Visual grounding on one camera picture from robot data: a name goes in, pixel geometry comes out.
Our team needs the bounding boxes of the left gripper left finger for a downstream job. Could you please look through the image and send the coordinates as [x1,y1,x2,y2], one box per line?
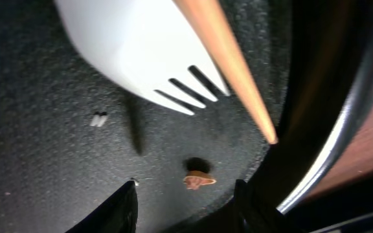
[66,181,138,233]

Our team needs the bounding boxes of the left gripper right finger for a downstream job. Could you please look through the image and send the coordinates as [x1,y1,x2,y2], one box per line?
[233,179,302,233]

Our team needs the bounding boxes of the round black serving tray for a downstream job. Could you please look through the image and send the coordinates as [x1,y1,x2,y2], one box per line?
[0,1,373,232]

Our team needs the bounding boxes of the white plastic fork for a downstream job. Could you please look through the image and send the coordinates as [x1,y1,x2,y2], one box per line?
[54,0,230,115]

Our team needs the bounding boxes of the wooden chopstick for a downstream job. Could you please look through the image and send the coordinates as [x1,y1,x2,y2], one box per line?
[174,0,278,144]

